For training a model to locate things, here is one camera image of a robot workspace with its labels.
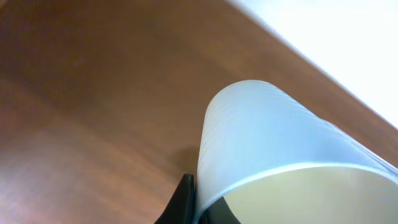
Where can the cream cup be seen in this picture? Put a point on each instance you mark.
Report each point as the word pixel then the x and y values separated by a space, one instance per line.
pixel 274 161

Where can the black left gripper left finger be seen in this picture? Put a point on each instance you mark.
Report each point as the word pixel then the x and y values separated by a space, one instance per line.
pixel 180 208

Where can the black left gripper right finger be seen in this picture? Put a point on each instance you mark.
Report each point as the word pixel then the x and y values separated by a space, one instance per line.
pixel 218 213

